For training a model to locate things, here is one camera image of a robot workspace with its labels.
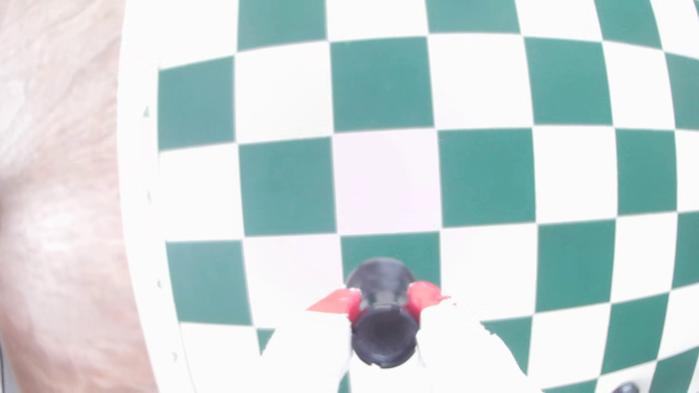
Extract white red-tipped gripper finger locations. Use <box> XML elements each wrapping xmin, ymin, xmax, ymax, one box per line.
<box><xmin>262</xmin><ymin>288</ymin><xmax>364</xmax><ymax>393</ymax></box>
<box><xmin>407</xmin><ymin>281</ymin><xmax>541</xmax><ymax>393</ymax></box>

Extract green and cream chessboard mat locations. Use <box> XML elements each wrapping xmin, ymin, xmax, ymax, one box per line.
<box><xmin>117</xmin><ymin>0</ymin><xmax>699</xmax><ymax>393</ymax></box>

